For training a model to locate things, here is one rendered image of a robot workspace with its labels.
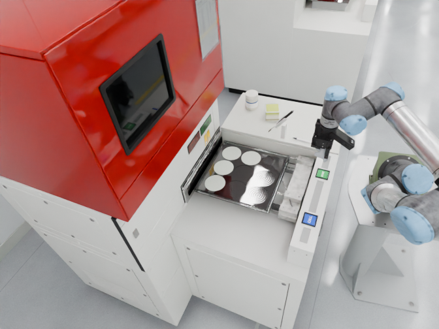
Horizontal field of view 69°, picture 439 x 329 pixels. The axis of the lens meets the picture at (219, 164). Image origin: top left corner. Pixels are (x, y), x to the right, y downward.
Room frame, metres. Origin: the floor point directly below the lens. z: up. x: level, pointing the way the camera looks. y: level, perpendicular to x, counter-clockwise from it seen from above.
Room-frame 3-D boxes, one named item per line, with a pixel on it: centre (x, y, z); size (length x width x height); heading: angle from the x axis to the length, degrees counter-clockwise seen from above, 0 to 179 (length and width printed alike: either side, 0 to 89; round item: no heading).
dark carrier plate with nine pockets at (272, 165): (1.04, -0.11, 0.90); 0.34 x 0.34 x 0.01; 62
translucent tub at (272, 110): (1.36, -0.32, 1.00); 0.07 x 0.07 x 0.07; 81
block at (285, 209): (0.79, -0.28, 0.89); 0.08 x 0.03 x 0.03; 62
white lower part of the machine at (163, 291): (1.14, 0.47, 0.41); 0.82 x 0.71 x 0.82; 152
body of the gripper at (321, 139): (0.93, -0.44, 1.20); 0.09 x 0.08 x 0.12; 61
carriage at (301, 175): (0.93, -0.36, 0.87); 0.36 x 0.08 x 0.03; 152
